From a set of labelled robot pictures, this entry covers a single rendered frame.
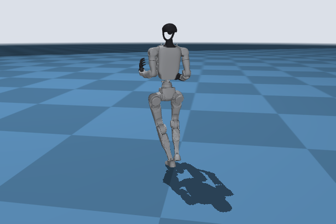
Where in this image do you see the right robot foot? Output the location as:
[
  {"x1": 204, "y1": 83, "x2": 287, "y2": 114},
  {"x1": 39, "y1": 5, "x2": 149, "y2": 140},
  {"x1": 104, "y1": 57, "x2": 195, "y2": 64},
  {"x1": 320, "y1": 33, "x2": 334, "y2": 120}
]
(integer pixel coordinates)
[{"x1": 173, "y1": 154, "x2": 181, "y2": 161}]

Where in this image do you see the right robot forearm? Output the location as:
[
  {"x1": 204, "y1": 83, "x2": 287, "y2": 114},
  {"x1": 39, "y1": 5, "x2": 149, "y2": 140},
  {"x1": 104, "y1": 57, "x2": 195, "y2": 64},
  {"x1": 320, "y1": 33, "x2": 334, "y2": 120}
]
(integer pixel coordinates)
[{"x1": 180, "y1": 75, "x2": 190, "y2": 81}]

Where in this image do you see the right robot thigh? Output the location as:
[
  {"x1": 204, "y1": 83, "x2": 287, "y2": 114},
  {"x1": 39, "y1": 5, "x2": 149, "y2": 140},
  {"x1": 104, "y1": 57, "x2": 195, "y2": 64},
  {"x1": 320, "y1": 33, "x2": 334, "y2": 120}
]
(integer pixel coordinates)
[{"x1": 170, "y1": 90, "x2": 184, "y2": 129}]

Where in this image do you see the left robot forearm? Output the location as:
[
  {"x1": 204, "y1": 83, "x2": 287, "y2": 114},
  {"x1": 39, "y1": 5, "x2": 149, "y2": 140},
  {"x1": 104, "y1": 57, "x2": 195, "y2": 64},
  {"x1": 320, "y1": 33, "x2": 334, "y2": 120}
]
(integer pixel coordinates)
[{"x1": 139, "y1": 70, "x2": 152, "y2": 79}]

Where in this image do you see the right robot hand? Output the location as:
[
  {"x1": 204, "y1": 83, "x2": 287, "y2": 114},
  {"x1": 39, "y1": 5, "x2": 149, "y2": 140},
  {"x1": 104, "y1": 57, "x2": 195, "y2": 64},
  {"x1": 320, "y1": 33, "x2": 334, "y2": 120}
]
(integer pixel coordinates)
[{"x1": 175, "y1": 73, "x2": 182, "y2": 81}]

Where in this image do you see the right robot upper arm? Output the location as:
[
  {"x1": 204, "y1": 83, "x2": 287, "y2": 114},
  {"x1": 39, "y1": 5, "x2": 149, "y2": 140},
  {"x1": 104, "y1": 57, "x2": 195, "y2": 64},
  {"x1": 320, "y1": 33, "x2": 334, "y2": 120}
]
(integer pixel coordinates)
[{"x1": 180, "y1": 47, "x2": 191, "y2": 77}]

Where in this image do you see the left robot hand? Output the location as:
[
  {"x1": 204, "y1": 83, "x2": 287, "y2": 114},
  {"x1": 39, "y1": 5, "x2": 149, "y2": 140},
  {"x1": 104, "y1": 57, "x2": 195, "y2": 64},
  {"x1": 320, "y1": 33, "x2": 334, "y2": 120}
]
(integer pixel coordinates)
[{"x1": 139, "y1": 58, "x2": 145, "y2": 72}]

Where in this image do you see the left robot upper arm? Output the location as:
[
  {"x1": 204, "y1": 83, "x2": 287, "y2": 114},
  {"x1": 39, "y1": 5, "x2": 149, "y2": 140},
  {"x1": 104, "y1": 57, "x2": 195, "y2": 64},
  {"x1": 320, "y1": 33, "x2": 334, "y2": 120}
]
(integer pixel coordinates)
[{"x1": 148, "y1": 47, "x2": 159, "y2": 77}]

